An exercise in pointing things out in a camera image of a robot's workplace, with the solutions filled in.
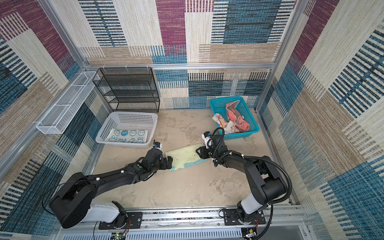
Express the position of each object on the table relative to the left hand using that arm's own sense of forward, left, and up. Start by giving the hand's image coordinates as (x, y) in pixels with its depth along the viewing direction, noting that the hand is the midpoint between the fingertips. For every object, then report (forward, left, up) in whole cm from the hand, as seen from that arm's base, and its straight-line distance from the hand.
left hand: (166, 157), depth 89 cm
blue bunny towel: (+18, +27, -4) cm, 32 cm away
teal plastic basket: (+42, -36, +1) cm, 55 cm away
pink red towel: (+29, -46, 0) cm, 55 cm away
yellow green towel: (+2, -9, -5) cm, 11 cm away
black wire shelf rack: (+47, +30, +13) cm, 57 cm away
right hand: (+4, -20, -1) cm, 20 cm away
